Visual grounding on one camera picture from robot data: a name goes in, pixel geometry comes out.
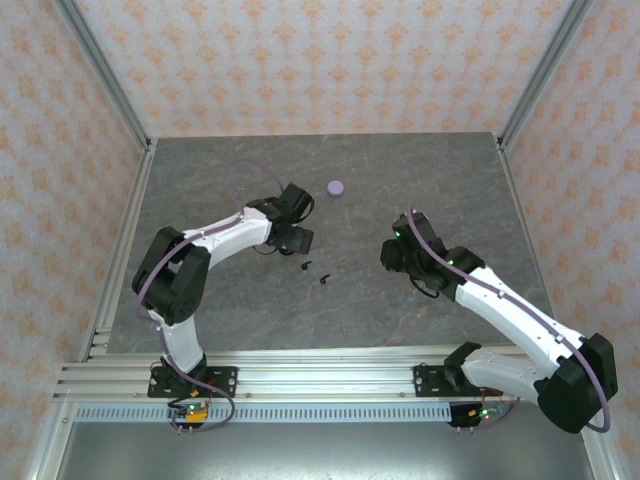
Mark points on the lavender oval earbud case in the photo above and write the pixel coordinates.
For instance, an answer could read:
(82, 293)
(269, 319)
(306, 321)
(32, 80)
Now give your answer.
(335, 188)

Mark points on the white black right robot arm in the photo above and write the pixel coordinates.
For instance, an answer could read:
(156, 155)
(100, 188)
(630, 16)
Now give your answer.
(505, 320)

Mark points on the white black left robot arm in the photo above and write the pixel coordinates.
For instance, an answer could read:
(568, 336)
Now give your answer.
(225, 240)

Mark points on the grey metal lower panel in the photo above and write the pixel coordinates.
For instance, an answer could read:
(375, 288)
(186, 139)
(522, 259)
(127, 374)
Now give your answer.
(325, 450)

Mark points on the aluminium table side rail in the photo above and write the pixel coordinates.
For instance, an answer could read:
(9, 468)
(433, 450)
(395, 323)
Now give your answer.
(131, 220)
(526, 220)

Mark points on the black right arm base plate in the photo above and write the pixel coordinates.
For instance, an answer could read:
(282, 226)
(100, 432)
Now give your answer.
(425, 382)

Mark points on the long aluminium base rail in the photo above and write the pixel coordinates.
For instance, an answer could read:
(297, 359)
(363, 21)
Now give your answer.
(325, 380)

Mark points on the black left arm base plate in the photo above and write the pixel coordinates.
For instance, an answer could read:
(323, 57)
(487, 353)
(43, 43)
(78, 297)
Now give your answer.
(225, 382)

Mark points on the aluminium corner post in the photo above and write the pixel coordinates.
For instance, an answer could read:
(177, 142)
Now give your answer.
(106, 75)
(544, 75)

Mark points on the aluminium lower frame bar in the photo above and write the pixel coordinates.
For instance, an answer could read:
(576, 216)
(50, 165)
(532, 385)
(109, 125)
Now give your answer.
(597, 450)
(52, 442)

